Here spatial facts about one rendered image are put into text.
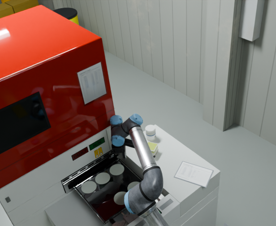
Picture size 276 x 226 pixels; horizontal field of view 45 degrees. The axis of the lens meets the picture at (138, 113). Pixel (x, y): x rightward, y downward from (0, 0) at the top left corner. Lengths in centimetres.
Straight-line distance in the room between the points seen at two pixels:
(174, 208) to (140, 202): 35
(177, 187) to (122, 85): 281
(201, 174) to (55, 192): 94
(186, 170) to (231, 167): 140
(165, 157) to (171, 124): 173
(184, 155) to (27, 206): 104
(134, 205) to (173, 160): 60
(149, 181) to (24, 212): 91
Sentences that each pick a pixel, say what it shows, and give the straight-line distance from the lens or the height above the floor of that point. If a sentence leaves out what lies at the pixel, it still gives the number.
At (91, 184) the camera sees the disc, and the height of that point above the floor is 90.
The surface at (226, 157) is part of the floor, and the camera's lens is 360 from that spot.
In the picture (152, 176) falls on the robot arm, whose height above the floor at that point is 132.
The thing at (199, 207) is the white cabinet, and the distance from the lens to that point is 225.
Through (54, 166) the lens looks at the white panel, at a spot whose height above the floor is 111.
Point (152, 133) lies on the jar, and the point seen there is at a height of 103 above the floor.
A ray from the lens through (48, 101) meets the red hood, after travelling 180.
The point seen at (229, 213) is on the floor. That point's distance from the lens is 317.
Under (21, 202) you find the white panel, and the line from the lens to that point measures 219.
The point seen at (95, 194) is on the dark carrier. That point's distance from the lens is 219.
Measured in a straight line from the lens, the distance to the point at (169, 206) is 201.
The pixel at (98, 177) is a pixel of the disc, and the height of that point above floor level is 90.
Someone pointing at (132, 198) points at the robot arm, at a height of 123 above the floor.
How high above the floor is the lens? 260
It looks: 39 degrees down
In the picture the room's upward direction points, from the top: 7 degrees counter-clockwise
